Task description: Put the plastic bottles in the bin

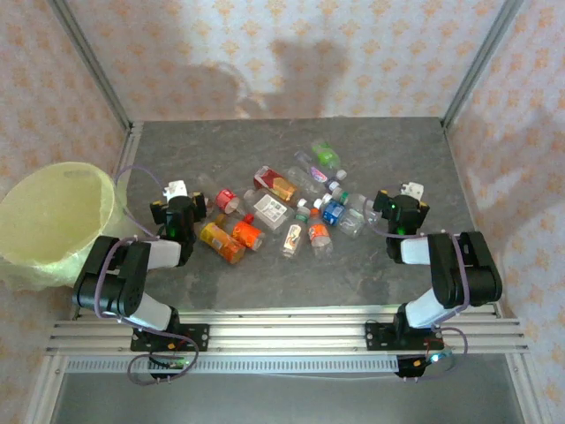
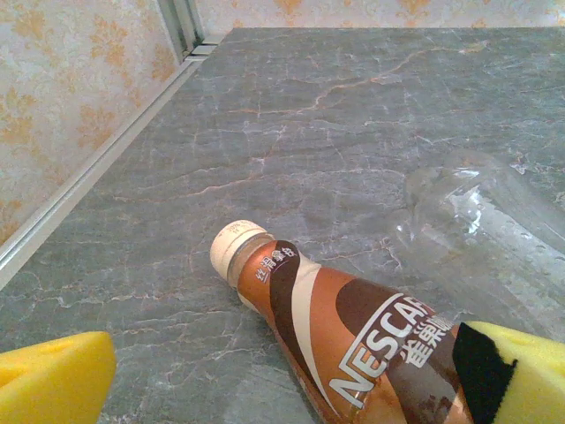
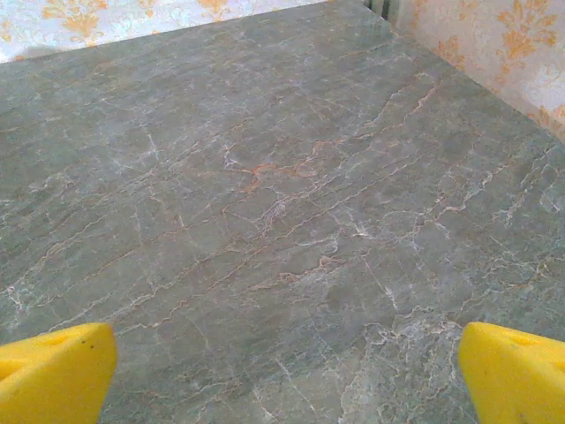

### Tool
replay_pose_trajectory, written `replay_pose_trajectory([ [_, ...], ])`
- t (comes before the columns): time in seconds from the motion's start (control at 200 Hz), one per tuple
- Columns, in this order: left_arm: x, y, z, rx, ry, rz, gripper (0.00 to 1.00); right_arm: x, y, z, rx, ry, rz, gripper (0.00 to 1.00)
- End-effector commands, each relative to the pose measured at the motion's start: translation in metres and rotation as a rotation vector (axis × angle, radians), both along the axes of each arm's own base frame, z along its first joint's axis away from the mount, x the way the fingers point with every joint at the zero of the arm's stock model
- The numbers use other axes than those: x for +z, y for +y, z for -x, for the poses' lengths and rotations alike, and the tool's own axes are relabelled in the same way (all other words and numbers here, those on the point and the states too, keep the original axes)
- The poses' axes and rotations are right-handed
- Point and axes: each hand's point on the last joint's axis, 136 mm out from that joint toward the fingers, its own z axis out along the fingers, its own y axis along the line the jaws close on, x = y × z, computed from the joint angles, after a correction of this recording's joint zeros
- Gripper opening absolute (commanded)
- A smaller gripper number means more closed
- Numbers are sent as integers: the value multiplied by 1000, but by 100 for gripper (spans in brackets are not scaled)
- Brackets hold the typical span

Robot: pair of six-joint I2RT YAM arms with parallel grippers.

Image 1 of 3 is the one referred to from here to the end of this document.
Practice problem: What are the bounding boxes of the cream round waste bin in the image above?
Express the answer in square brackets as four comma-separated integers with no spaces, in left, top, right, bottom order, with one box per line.
[0,161,132,292]

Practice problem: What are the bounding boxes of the clear bottle green cap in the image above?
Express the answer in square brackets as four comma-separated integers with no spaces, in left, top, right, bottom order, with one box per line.
[337,189,376,240]

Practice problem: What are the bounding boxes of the small circuit board green LED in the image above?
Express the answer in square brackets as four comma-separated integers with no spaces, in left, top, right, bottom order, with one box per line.
[410,351,456,372]
[152,356,195,372]

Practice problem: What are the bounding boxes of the translucent green bin liner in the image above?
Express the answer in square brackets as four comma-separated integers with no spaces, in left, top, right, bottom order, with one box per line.
[0,161,132,292]

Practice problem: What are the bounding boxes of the red orange juice bottle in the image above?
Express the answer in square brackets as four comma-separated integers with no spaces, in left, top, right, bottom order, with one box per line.
[252,164,309,208]

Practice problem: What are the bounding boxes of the orange label red cap bottle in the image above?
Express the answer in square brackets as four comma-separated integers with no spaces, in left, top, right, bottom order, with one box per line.
[231,213,267,252]

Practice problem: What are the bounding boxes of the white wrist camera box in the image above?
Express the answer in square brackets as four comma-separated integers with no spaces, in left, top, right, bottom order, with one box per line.
[399,181,426,199]
[162,178,190,200]

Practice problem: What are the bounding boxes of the purple label plastic bottle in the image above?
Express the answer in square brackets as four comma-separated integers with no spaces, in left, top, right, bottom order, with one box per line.
[294,150,342,189]

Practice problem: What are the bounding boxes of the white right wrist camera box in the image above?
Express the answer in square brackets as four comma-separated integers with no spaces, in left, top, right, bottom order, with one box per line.
[399,181,426,199]

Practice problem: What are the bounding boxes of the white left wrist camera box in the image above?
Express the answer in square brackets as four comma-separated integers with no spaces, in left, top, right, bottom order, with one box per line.
[162,178,190,200]

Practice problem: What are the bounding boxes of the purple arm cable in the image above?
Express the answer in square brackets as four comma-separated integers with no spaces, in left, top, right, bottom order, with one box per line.
[94,165,200,388]
[361,196,470,381]

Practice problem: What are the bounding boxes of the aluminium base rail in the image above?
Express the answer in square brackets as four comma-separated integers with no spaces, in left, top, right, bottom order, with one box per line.
[46,304,530,354]

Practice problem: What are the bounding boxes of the blue label plastic bottle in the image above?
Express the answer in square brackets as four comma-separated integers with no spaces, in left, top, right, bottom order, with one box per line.
[312,197,346,227]

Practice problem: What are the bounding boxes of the clear bottle red label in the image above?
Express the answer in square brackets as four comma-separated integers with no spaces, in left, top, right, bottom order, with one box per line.
[196,172,244,212]

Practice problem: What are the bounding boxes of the aluminium frame post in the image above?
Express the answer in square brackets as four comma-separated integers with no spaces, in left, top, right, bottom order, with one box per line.
[441,0,526,129]
[47,0,134,130]

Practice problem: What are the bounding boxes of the yellow cap orange bottle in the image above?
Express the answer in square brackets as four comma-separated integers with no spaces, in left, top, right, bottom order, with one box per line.
[198,222,247,266]

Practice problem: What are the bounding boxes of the clear bottle white label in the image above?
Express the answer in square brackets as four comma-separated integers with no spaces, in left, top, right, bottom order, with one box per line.
[242,187,295,233]

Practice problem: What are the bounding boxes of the green cap colourful label bottle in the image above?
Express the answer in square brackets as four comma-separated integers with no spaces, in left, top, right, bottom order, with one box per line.
[280,207,310,261]

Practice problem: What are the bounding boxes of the grey slotted cable duct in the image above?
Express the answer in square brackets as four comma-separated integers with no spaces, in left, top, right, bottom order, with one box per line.
[64,355,401,375]

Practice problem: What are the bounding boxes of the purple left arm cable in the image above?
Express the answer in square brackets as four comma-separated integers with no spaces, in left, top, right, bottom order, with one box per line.
[94,165,200,388]

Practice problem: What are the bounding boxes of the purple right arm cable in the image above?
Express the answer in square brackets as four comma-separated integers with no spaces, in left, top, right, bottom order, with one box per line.
[361,196,470,381]

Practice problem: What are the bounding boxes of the aluminium table edge rail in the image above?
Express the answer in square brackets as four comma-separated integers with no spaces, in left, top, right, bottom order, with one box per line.
[441,123,504,317]
[112,122,145,186]

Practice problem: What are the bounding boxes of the green label plastic bottle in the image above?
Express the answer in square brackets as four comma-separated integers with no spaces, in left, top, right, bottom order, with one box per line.
[311,139,350,180]

